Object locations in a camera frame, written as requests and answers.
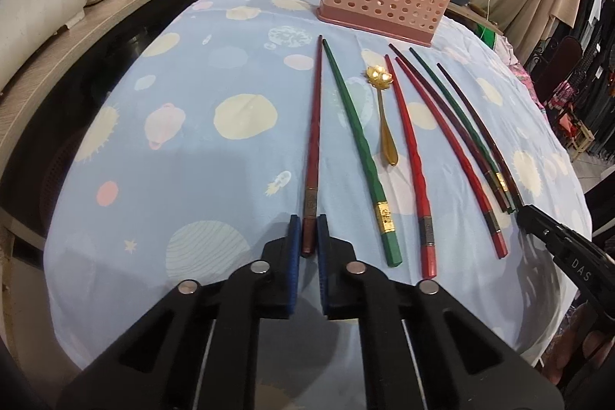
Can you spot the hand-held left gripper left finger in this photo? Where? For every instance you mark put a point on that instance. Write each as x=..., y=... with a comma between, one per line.
x=293, y=246

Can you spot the gold flower spoon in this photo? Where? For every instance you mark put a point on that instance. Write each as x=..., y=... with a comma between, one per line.
x=384, y=122

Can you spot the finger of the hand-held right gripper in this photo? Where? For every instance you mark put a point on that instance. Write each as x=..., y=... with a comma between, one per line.
x=571, y=256

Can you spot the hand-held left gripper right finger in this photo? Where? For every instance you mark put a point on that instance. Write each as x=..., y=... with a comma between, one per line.
x=324, y=256

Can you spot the pink floral cloth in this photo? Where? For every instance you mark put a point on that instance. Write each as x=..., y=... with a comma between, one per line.
x=521, y=74

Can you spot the hanging clothes rack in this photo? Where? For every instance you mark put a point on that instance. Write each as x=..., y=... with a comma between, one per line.
x=598, y=16

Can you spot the blue planet print tablecloth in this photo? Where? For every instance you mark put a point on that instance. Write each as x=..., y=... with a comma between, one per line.
x=192, y=150

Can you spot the dark brown chopstick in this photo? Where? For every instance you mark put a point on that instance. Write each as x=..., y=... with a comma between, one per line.
x=480, y=117

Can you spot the red chopstick grey band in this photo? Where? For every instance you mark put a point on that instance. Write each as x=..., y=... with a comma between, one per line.
x=408, y=136
x=447, y=136

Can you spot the person's right hand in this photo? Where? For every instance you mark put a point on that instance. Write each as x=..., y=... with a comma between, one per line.
x=595, y=350

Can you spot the black chair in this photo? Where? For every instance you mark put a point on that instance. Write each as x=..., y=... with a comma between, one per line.
x=557, y=64

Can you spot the green chopstick gold band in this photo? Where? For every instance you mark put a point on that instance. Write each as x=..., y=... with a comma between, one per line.
x=456, y=107
x=358, y=136

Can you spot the wooden stool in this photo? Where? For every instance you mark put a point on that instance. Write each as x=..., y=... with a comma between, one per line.
x=580, y=136

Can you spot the green bucket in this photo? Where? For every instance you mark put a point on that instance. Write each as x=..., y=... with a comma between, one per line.
x=489, y=36

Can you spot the dark red chopstick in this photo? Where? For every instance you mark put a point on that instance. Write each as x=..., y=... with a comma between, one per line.
x=313, y=126

